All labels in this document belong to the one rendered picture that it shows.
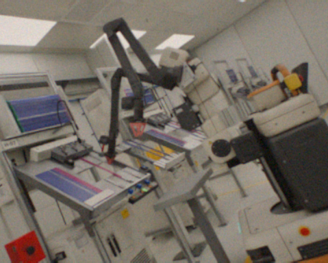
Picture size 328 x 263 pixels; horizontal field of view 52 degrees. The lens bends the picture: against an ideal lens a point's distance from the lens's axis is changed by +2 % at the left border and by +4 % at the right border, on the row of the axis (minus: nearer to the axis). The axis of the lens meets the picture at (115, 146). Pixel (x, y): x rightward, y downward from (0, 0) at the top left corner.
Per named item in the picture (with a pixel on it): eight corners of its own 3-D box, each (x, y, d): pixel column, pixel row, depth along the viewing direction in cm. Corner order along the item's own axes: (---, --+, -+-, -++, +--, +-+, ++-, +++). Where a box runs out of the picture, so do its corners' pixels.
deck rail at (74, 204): (92, 218, 187) (94, 209, 185) (90, 220, 186) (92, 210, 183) (13, 173, 223) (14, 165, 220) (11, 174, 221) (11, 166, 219)
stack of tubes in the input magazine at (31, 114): (72, 121, 268) (58, 92, 269) (23, 133, 228) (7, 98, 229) (64, 127, 276) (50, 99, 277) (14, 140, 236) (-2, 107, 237)
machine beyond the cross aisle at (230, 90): (299, 130, 629) (253, 43, 640) (292, 139, 564) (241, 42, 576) (232, 155, 713) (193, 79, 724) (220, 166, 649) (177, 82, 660)
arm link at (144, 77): (113, 64, 223) (117, 65, 232) (109, 83, 226) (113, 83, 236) (175, 79, 211) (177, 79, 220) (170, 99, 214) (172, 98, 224)
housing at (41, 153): (81, 153, 273) (83, 138, 267) (36, 169, 234) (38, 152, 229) (74, 150, 277) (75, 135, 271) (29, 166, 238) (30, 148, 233)
